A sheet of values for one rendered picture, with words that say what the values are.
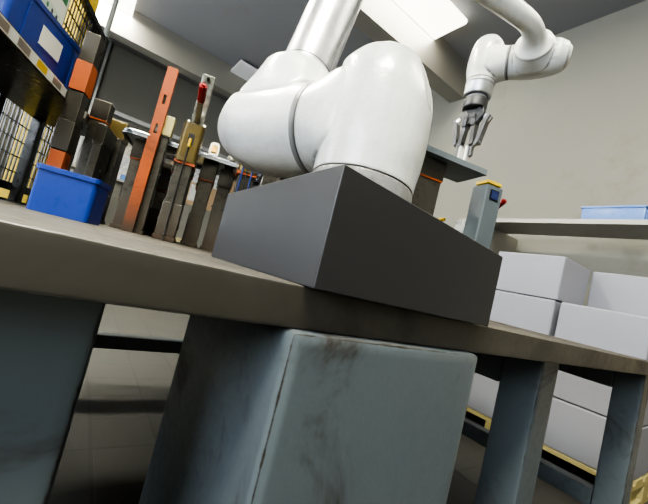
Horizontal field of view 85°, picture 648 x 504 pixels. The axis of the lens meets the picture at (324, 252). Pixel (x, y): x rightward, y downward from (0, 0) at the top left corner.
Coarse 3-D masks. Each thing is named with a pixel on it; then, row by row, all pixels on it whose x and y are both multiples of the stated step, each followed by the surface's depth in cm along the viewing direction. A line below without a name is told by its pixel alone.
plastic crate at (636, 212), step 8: (584, 208) 237; (592, 208) 233; (600, 208) 229; (608, 208) 226; (616, 208) 222; (624, 208) 219; (632, 208) 216; (640, 208) 213; (584, 216) 236; (592, 216) 232; (600, 216) 228; (608, 216) 225; (616, 216) 221; (624, 216) 218; (632, 216) 215; (640, 216) 212
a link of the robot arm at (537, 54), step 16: (480, 0) 92; (496, 0) 91; (512, 0) 92; (512, 16) 94; (528, 16) 94; (528, 32) 98; (544, 32) 99; (512, 48) 109; (528, 48) 102; (544, 48) 101; (560, 48) 102; (512, 64) 109; (528, 64) 105; (544, 64) 104; (560, 64) 103
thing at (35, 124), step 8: (32, 120) 121; (40, 120) 122; (32, 128) 121; (40, 128) 122; (32, 136) 121; (40, 136) 123; (24, 144) 120; (32, 144) 121; (24, 152) 120; (32, 152) 121; (24, 160) 120; (32, 160) 122; (24, 168) 120; (16, 176) 120; (24, 176) 121; (16, 184) 120; (24, 184) 121; (16, 192) 120; (8, 200) 118; (16, 200) 120
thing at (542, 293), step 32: (512, 256) 218; (544, 256) 203; (512, 288) 214; (544, 288) 199; (576, 288) 206; (608, 288) 208; (640, 288) 196; (512, 320) 209; (544, 320) 195; (576, 320) 184; (608, 320) 173; (640, 320) 164; (640, 352) 161; (480, 384) 215; (576, 384) 178; (480, 416) 210; (576, 416) 175; (544, 448) 181; (576, 448) 172; (640, 448) 164; (640, 480) 167
